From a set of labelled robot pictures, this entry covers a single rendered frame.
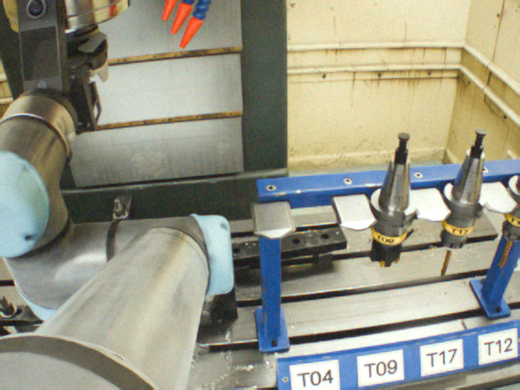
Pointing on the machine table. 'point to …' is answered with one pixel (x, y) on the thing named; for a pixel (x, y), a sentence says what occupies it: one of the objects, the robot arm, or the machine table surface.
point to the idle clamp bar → (246, 253)
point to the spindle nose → (78, 12)
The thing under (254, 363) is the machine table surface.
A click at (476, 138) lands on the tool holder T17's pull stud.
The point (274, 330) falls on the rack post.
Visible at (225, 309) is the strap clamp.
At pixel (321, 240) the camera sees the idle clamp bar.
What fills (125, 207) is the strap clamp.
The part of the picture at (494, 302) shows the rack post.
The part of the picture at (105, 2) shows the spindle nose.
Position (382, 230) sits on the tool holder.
